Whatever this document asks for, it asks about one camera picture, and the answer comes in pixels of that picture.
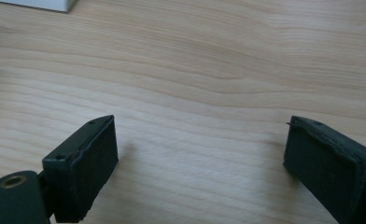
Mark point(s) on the white flat box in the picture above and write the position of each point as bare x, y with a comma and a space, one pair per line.
38, 3

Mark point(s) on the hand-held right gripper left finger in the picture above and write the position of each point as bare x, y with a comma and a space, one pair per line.
84, 168

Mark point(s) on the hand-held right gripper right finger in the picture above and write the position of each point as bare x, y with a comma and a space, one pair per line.
324, 168

